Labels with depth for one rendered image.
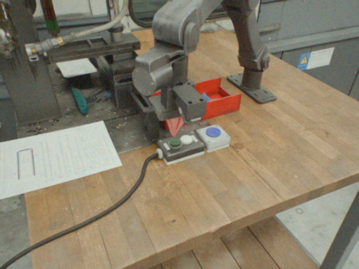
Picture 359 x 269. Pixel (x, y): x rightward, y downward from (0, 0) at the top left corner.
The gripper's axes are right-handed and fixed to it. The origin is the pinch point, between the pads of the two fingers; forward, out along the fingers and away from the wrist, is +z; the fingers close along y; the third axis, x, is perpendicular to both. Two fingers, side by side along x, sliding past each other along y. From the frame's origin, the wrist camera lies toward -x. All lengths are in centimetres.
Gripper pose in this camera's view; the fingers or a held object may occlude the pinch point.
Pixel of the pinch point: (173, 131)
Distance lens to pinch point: 76.1
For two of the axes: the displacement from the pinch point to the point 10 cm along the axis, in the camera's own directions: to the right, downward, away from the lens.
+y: 9.1, -2.4, 3.4
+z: -0.2, 7.9, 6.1
